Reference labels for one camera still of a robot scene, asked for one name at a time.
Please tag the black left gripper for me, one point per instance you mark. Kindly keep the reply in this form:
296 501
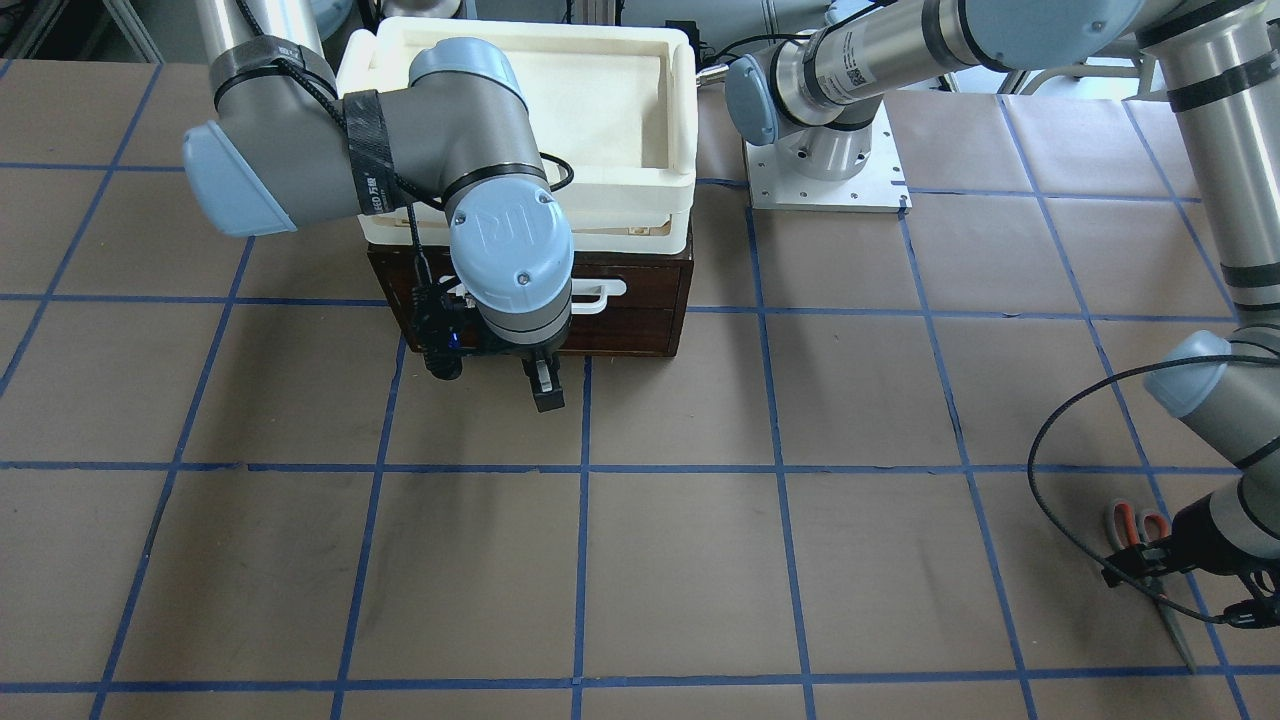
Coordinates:
1216 545

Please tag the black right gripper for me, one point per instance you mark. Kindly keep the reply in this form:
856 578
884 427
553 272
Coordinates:
519 351

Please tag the grey orange scissors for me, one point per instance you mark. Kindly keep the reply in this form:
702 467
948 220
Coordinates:
1126 528

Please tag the white drawer handle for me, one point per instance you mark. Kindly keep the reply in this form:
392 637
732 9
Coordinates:
589 295

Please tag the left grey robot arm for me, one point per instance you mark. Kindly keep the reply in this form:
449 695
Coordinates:
1220 67

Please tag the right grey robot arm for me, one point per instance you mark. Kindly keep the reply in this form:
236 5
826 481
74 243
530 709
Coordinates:
287 150

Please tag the dark wooden drawer cabinet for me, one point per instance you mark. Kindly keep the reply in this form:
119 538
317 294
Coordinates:
645 321

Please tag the cream plastic tray box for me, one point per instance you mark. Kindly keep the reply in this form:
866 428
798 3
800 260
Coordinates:
618 104

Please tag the brown paper table mat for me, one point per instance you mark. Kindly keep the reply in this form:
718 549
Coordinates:
228 491

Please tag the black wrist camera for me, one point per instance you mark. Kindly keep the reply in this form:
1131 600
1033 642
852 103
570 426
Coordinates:
436 316

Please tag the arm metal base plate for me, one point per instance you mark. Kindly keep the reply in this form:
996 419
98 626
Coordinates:
850 165

